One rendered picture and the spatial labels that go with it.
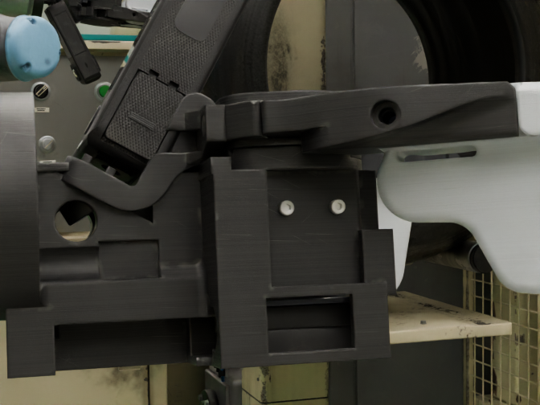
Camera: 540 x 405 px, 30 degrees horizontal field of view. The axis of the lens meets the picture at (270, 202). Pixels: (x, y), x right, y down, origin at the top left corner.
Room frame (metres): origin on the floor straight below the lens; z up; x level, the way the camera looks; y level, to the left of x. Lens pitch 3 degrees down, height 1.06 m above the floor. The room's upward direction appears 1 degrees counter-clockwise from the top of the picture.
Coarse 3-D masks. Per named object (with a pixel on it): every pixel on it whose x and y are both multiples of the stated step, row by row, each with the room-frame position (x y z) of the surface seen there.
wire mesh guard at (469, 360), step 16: (464, 272) 1.87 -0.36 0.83; (464, 288) 1.87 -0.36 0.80; (464, 304) 1.87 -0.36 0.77; (528, 304) 1.68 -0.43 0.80; (528, 320) 1.68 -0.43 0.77; (528, 336) 1.68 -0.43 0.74; (464, 352) 1.87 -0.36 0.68; (496, 352) 1.78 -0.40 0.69; (528, 352) 1.68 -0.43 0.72; (464, 368) 1.87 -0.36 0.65; (496, 368) 1.78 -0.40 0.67; (528, 368) 1.68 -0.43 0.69; (464, 384) 1.87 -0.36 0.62; (496, 384) 1.78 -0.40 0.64; (528, 384) 1.68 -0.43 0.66; (464, 400) 1.87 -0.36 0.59; (528, 400) 1.68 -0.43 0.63
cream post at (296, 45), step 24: (288, 0) 1.74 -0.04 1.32; (312, 0) 1.76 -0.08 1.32; (288, 24) 1.74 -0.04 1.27; (312, 24) 1.76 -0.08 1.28; (288, 48) 1.74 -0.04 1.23; (312, 48) 1.76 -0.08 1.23; (288, 72) 1.74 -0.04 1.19; (312, 72) 1.76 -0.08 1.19; (264, 384) 1.73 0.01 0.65; (288, 384) 1.74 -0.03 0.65; (312, 384) 1.76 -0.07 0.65
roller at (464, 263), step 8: (472, 240) 1.48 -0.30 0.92; (456, 248) 1.48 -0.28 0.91; (464, 248) 1.46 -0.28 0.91; (472, 248) 1.45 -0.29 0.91; (480, 248) 1.44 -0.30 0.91; (432, 256) 1.56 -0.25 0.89; (440, 256) 1.53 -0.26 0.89; (448, 256) 1.50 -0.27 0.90; (456, 256) 1.48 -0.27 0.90; (464, 256) 1.46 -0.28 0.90; (472, 256) 1.44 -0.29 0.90; (480, 256) 1.44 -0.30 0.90; (448, 264) 1.52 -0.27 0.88; (456, 264) 1.49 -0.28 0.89; (464, 264) 1.46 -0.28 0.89; (472, 264) 1.44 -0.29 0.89; (480, 264) 1.44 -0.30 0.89; (488, 264) 1.45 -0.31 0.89; (480, 272) 1.44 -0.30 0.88; (488, 272) 1.45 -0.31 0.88
